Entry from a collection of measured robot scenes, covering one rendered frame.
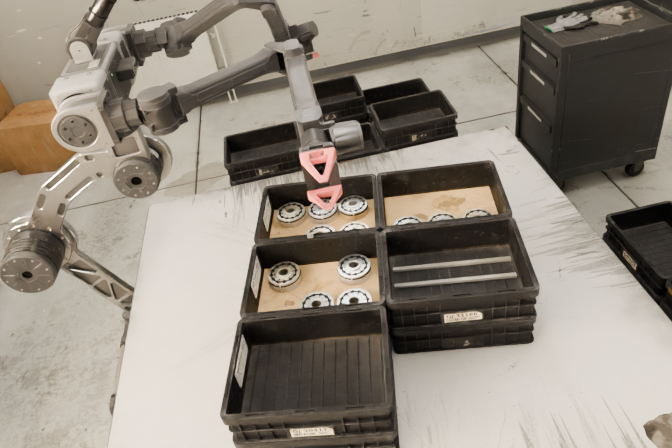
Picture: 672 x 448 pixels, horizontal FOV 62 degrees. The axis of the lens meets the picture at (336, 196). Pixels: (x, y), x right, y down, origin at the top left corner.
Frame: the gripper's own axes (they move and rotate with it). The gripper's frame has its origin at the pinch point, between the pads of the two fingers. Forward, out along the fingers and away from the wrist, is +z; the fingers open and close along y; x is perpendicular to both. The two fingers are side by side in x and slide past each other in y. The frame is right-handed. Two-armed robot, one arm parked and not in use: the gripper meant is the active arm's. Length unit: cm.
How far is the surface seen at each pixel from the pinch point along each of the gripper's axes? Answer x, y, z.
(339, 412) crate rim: 6, 53, 10
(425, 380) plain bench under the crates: -18, 75, -9
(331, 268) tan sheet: 2, 62, -46
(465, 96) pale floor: -119, 141, -280
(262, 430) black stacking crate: 25, 59, 6
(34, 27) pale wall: 183, 56, -354
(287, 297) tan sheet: 16, 62, -38
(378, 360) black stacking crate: -6, 63, -9
